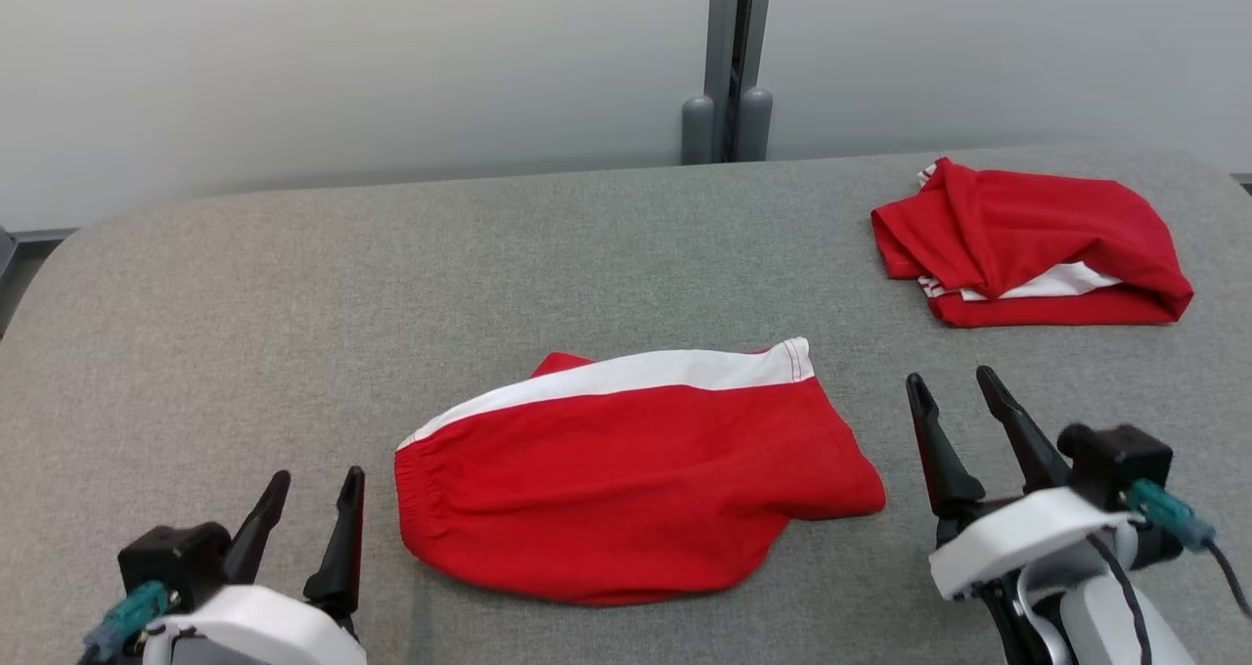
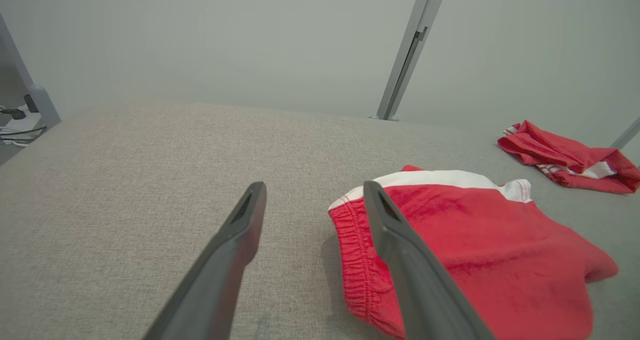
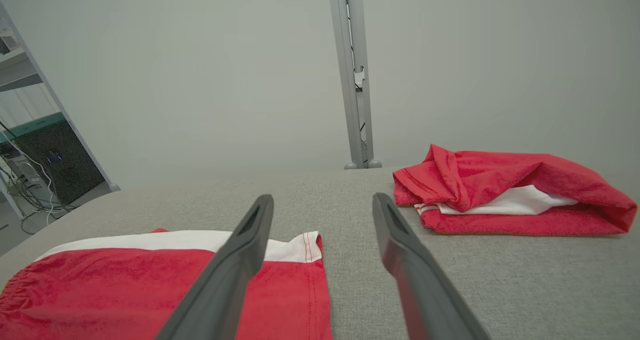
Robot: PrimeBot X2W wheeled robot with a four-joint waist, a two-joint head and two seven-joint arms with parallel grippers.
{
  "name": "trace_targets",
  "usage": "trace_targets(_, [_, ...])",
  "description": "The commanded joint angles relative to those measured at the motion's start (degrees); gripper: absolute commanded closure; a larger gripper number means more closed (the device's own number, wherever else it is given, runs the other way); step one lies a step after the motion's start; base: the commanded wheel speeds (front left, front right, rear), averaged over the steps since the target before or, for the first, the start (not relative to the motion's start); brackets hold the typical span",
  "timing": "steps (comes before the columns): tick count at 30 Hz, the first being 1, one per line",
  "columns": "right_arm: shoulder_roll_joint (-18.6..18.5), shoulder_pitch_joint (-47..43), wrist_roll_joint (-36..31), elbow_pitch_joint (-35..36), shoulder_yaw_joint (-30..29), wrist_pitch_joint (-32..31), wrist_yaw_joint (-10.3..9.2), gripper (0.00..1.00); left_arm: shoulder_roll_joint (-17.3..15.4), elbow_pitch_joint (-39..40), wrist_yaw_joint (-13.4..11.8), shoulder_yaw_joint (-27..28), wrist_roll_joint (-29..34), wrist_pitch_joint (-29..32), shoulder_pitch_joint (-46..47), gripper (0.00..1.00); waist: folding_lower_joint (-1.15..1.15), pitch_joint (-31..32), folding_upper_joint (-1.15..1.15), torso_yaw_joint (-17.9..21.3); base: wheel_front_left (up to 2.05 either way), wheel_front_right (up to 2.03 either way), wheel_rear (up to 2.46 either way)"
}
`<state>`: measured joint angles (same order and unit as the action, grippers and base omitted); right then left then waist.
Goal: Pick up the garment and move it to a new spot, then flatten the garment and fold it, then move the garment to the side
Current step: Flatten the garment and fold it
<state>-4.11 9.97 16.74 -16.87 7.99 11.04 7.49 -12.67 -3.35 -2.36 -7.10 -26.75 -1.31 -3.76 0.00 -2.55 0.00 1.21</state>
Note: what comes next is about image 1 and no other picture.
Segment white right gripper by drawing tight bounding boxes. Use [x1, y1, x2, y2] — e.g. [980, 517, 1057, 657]
[905, 365, 1143, 602]

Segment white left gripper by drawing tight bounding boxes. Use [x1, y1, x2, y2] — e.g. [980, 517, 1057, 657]
[142, 465, 369, 665]

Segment red and white basketball jersey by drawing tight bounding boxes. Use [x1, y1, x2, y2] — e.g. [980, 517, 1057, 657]
[871, 156, 1195, 330]

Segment red shorts with white stripe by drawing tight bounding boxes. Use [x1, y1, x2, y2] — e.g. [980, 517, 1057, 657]
[393, 337, 887, 607]

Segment teal left camera plug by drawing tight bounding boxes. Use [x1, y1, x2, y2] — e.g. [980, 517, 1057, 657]
[83, 580, 177, 658]

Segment teal camera plug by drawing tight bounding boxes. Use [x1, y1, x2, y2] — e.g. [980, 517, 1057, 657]
[83, 580, 177, 658]
[1125, 479, 1217, 552]

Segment teal right camera plug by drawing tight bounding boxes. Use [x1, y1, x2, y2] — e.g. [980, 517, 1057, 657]
[1125, 479, 1217, 552]

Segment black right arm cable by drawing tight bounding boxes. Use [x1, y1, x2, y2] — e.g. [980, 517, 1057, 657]
[1084, 533, 1155, 665]

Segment black right camera cable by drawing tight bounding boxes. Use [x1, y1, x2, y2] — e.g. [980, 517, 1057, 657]
[1203, 538, 1252, 619]

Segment grey partition post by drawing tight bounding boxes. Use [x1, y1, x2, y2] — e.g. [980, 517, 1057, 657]
[681, 0, 776, 165]

